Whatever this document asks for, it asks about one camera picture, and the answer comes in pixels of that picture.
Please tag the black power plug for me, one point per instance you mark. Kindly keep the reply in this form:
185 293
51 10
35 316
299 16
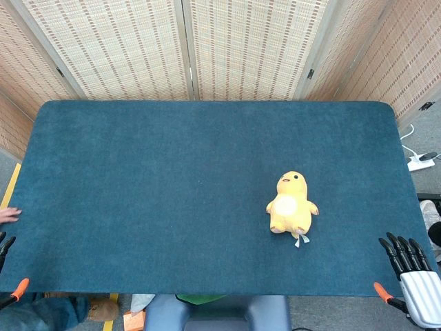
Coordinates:
428 156

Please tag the bamboo folding screen panel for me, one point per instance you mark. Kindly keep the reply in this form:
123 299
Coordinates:
113 45
12 127
27 58
379 58
255 45

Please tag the yellow plush duck toy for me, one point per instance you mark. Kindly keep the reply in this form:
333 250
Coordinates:
293 210

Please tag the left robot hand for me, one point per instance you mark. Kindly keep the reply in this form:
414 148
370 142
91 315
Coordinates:
4 250

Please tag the brown shoe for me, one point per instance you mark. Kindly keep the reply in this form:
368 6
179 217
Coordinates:
103 309

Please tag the black round object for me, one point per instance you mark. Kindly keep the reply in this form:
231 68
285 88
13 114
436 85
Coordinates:
435 233

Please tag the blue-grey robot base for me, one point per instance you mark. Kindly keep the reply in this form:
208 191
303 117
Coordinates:
220 317

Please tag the blue jeans leg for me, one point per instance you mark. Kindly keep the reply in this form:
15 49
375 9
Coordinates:
38 312

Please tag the black screen hinge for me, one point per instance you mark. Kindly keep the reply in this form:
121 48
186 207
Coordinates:
60 72
310 74
426 105

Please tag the orange box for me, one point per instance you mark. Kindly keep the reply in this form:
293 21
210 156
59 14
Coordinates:
133 321

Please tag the white shoe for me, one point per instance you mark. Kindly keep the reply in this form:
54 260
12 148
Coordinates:
430 213

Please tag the green sheet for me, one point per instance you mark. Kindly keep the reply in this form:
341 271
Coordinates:
200 298

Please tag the yellow floor tape strip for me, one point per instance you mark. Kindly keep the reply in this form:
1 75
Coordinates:
111 310
10 186

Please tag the blue felt table cloth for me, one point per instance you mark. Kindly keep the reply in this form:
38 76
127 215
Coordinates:
172 172

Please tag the bystander bare hand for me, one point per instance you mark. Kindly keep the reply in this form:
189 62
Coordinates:
7 215

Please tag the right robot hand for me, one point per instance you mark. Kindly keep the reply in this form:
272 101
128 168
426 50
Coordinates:
422 293

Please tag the white power strip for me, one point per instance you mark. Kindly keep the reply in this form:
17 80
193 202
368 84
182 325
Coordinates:
418 165

